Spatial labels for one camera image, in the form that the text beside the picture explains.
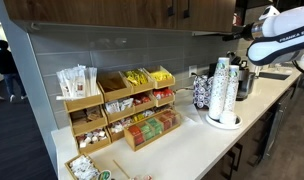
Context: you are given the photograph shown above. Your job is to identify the white packets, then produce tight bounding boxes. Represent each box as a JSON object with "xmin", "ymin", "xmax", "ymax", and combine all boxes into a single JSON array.
[{"xmin": 105, "ymin": 97, "xmax": 134, "ymax": 115}]

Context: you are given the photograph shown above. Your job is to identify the person in dark clothes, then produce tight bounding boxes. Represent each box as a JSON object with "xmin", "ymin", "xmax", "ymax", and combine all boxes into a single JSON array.
[{"xmin": 0, "ymin": 39, "xmax": 28, "ymax": 104}]

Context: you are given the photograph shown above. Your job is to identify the wooden stir stick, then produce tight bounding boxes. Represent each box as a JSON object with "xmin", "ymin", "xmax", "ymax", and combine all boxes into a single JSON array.
[{"xmin": 112, "ymin": 159, "xmax": 131, "ymax": 180}]

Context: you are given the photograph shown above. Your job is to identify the green round lid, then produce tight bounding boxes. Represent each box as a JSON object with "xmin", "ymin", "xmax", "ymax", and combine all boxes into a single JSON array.
[{"xmin": 97, "ymin": 169, "xmax": 113, "ymax": 180}]

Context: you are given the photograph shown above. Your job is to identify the white wrapped stirrer bundle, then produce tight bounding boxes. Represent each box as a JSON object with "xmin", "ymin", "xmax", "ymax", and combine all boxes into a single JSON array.
[{"xmin": 55, "ymin": 64, "xmax": 99, "ymax": 101}]

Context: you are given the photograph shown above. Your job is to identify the red packets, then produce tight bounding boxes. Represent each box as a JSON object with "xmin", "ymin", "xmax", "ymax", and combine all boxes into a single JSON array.
[
  {"xmin": 133, "ymin": 93, "xmax": 152, "ymax": 106},
  {"xmin": 153, "ymin": 87, "xmax": 174, "ymax": 100}
]

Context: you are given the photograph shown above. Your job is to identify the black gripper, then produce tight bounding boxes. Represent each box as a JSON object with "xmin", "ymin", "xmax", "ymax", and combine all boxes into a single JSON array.
[{"xmin": 231, "ymin": 23, "xmax": 254, "ymax": 42}]

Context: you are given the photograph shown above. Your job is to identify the yellow stick packets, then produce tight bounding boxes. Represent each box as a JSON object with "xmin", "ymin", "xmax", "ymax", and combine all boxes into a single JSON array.
[{"xmin": 124, "ymin": 69, "xmax": 149, "ymax": 87}]

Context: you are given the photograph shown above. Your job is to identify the dark lower cabinet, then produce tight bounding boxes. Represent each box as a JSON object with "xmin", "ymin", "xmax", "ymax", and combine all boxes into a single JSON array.
[{"xmin": 201, "ymin": 86, "xmax": 296, "ymax": 180}]

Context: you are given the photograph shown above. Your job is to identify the brown packets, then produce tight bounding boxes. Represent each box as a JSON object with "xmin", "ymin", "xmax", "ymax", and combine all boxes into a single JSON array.
[{"xmin": 70, "ymin": 106, "xmax": 104, "ymax": 125}]

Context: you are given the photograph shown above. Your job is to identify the bright yellow sweetener packets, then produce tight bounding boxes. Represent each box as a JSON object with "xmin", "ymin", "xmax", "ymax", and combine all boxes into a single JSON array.
[{"xmin": 149, "ymin": 70, "xmax": 173, "ymax": 82}]

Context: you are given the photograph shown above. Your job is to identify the wooden tea box clear lid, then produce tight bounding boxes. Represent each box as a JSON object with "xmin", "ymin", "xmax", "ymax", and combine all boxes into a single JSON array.
[{"xmin": 123, "ymin": 109, "xmax": 182, "ymax": 153}]

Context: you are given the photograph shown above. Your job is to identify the wooden organizer bin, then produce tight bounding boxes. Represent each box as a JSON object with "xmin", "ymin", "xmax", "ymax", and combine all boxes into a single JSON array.
[
  {"xmin": 63, "ymin": 87, "xmax": 105, "ymax": 113},
  {"xmin": 74, "ymin": 127, "xmax": 112, "ymax": 155},
  {"xmin": 107, "ymin": 117, "xmax": 135, "ymax": 143},
  {"xmin": 97, "ymin": 71, "xmax": 134, "ymax": 103},
  {"xmin": 104, "ymin": 97, "xmax": 137, "ymax": 124},
  {"xmin": 131, "ymin": 92, "xmax": 157, "ymax": 114},
  {"xmin": 151, "ymin": 87, "xmax": 176, "ymax": 108},
  {"xmin": 120, "ymin": 68, "xmax": 156, "ymax": 95},
  {"xmin": 143, "ymin": 65, "xmax": 176, "ymax": 90},
  {"xmin": 69, "ymin": 105, "xmax": 109, "ymax": 137}
]

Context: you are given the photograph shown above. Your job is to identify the low wooden packet box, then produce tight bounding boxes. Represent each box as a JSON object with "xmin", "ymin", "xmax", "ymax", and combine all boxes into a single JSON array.
[{"xmin": 64, "ymin": 153, "xmax": 102, "ymax": 180}]

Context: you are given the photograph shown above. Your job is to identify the white round cup tray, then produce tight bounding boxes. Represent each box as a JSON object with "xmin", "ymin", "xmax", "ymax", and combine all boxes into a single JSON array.
[{"xmin": 205, "ymin": 112, "xmax": 244, "ymax": 131}]

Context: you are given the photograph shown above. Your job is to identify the white wall outlet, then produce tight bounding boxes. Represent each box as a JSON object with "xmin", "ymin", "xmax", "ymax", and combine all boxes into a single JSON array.
[{"xmin": 188, "ymin": 64, "xmax": 198, "ymax": 79}]

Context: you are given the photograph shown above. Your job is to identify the creamer cups pile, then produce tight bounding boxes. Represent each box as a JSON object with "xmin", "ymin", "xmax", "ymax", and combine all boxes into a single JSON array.
[{"xmin": 76, "ymin": 129, "xmax": 107, "ymax": 149}]

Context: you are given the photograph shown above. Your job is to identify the tall printed paper cup stack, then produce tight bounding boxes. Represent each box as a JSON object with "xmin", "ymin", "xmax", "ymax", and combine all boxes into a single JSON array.
[{"xmin": 208, "ymin": 57, "xmax": 231, "ymax": 121}]

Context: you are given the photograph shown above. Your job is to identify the wooden upper cabinet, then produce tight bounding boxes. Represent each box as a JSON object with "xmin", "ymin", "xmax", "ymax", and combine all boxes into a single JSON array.
[{"xmin": 3, "ymin": 0, "xmax": 237, "ymax": 33}]

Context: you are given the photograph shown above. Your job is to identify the black wire coffee pod basket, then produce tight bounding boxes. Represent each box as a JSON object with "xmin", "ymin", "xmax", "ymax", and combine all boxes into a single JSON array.
[{"xmin": 192, "ymin": 74, "xmax": 215, "ymax": 110}]

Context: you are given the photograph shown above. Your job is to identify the black cabinet handle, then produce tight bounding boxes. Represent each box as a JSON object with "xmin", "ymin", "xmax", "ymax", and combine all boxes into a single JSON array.
[
  {"xmin": 167, "ymin": 0, "xmax": 176, "ymax": 17},
  {"xmin": 183, "ymin": 0, "xmax": 192, "ymax": 20}
]

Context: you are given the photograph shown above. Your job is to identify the white sugar packet pile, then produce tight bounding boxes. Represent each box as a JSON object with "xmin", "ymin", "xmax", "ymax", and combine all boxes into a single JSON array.
[{"xmin": 69, "ymin": 155, "xmax": 100, "ymax": 180}]

